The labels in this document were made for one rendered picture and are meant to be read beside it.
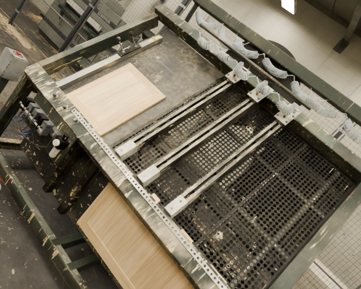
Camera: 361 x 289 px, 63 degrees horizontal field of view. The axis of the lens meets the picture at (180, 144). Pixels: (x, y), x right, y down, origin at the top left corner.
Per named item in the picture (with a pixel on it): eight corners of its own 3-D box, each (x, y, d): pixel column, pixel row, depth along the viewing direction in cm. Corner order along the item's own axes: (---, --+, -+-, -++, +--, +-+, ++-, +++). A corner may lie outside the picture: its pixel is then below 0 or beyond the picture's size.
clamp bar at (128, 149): (113, 153, 187) (109, 132, 167) (238, 74, 235) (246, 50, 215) (122, 164, 183) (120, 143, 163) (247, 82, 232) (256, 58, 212)
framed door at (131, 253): (78, 221, 213) (76, 222, 211) (123, 167, 202) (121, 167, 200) (156, 331, 182) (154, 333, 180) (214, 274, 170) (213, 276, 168)
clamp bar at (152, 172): (135, 178, 179) (133, 159, 159) (259, 92, 227) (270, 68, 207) (145, 190, 175) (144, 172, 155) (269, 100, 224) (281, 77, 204)
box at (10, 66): (-9, 67, 196) (5, 46, 192) (8, 73, 207) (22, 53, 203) (-1, 78, 192) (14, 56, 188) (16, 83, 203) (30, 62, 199)
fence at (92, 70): (56, 86, 212) (55, 82, 209) (159, 38, 251) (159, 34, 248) (59, 90, 210) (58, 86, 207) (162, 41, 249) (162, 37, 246)
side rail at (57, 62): (42, 73, 226) (37, 61, 217) (154, 23, 271) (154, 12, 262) (46, 77, 224) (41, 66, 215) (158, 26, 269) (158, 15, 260)
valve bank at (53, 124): (2, 113, 196) (21, 85, 191) (22, 116, 209) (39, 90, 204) (38, 164, 179) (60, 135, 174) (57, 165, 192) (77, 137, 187)
